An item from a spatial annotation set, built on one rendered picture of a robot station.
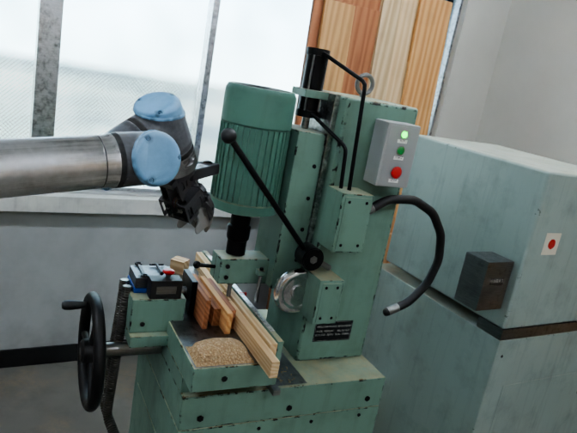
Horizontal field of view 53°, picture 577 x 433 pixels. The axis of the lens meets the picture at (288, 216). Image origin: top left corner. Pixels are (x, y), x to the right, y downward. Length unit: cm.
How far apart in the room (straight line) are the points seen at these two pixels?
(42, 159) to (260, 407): 86
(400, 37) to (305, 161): 192
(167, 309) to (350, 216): 51
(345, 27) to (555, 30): 129
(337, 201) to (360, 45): 180
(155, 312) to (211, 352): 22
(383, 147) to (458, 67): 232
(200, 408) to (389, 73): 227
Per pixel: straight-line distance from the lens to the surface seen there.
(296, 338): 160
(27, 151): 90
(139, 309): 147
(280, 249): 148
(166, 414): 154
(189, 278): 153
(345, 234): 141
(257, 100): 135
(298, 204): 146
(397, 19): 323
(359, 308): 163
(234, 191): 139
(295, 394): 152
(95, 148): 93
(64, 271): 288
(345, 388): 159
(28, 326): 297
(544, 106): 365
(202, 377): 133
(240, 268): 150
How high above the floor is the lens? 157
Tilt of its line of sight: 14 degrees down
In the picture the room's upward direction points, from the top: 10 degrees clockwise
